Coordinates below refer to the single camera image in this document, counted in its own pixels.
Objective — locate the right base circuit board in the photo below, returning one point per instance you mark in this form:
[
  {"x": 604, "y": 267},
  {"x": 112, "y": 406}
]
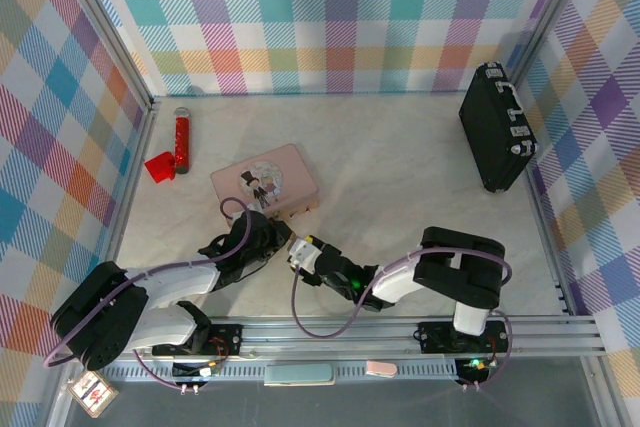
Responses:
[{"x": 475, "y": 366}]

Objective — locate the pink tin box with cartoon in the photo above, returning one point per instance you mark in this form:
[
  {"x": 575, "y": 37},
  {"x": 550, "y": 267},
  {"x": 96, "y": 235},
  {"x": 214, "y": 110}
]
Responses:
[{"x": 280, "y": 182}]

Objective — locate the pink small eraser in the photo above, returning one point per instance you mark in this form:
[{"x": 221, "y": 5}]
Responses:
[{"x": 381, "y": 368}]

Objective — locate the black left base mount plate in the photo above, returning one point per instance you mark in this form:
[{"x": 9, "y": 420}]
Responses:
[{"x": 225, "y": 339}]

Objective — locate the red glitter tube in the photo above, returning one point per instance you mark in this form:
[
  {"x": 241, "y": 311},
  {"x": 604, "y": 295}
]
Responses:
[{"x": 182, "y": 142}]

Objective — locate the left base circuit board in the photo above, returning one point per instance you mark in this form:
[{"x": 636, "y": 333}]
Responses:
[{"x": 202, "y": 371}]

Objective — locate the base circuit board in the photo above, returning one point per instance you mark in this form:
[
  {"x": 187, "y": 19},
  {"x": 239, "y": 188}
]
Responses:
[
  {"x": 475, "y": 366},
  {"x": 202, "y": 371}
]

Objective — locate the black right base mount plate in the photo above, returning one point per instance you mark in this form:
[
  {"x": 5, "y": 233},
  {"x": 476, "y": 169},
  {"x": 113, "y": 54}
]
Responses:
[{"x": 435, "y": 337}]

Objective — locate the black briefcase with silver fittings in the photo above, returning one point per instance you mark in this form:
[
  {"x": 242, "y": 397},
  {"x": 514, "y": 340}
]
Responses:
[{"x": 492, "y": 132}]

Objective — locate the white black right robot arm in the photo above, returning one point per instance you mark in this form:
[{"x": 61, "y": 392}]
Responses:
[{"x": 450, "y": 267}]

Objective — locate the red white playing card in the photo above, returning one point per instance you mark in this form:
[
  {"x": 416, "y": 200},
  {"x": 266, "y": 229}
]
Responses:
[{"x": 93, "y": 393}]

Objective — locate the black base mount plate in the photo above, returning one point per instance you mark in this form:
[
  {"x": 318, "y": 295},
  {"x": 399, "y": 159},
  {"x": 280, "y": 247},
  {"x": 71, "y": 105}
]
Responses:
[
  {"x": 225, "y": 339},
  {"x": 435, "y": 337}
]

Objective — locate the aluminium frame rail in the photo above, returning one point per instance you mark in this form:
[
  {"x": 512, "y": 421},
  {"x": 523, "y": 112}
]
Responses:
[{"x": 350, "y": 339}]

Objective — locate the aluminium frame post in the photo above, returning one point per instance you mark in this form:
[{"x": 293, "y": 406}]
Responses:
[
  {"x": 110, "y": 32},
  {"x": 545, "y": 12}
]

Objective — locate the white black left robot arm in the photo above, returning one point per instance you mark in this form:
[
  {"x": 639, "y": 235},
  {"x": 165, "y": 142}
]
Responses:
[{"x": 165, "y": 282}]

